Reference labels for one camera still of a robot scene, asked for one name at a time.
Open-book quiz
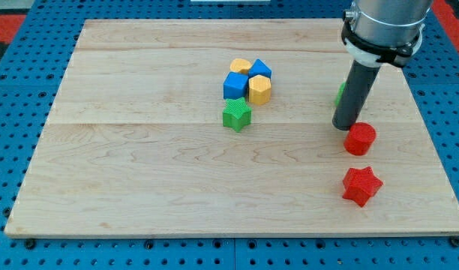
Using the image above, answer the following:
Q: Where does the dark grey pointer rod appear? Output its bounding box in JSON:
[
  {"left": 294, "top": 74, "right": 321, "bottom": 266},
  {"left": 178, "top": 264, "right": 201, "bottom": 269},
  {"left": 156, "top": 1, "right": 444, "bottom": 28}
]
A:
[{"left": 332, "top": 60, "right": 380, "bottom": 131}]

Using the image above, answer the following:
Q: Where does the wooden board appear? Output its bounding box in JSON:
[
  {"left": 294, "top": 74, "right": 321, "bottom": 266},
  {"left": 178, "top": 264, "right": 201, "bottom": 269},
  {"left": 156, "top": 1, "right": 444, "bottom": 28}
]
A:
[{"left": 4, "top": 19, "right": 459, "bottom": 239}]

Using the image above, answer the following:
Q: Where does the red cylinder block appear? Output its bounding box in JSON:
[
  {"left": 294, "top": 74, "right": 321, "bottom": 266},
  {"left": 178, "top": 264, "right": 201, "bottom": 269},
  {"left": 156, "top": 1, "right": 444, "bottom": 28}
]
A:
[{"left": 343, "top": 122, "right": 377, "bottom": 156}]

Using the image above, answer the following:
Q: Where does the blue cube block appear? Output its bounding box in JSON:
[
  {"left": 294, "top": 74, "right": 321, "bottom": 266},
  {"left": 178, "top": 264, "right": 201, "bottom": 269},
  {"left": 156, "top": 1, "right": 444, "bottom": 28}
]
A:
[{"left": 223, "top": 72, "right": 249, "bottom": 99}]

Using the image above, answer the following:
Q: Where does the yellow hexagon block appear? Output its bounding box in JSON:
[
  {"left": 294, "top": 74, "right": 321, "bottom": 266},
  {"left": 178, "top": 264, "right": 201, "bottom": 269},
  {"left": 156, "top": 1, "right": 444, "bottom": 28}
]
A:
[{"left": 248, "top": 75, "right": 272, "bottom": 105}]

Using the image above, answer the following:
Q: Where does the yellow rounded block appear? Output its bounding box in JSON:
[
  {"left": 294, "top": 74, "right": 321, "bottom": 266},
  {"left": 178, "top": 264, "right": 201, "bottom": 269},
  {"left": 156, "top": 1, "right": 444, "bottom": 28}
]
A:
[{"left": 229, "top": 58, "right": 252, "bottom": 75}]

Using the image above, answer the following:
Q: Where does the green block behind rod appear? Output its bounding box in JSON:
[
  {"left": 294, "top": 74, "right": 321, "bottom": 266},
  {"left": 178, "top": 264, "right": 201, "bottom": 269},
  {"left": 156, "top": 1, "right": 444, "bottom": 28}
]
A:
[{"left": 334, "top": 82, "right": 346, "bottom": 107}]

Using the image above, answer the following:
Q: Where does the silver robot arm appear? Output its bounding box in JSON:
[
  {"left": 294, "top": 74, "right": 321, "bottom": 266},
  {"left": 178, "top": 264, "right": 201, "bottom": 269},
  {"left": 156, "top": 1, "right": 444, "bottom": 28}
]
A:
[{"left": 343, "top": 0, "right": 433, "bottom": 47}]

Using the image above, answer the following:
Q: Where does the red star block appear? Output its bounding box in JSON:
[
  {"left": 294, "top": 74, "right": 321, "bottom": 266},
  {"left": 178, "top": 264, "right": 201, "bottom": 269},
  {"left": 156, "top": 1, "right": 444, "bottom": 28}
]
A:
[{"left": 342, "top": 166, "right": 384, "bottom": 207}]

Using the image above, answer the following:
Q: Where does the blue triangle block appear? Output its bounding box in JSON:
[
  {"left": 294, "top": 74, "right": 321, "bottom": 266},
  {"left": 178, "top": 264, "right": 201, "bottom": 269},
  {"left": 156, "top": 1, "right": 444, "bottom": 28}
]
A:
[{"left": 248, "top": 58, "right": 272, "bottom": 79}]

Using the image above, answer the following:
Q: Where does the green star block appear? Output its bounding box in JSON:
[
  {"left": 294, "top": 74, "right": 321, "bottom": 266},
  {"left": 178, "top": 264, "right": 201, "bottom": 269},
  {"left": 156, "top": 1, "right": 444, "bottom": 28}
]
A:
[{"left": 222, "top": 97, "right": 252, "bottom": 133}]

